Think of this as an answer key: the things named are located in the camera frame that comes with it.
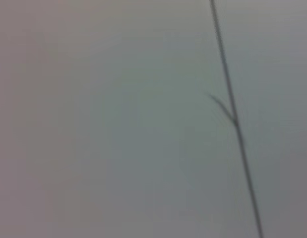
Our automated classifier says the dark wall panel seam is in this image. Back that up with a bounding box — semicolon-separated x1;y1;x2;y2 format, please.
206;0;264;238

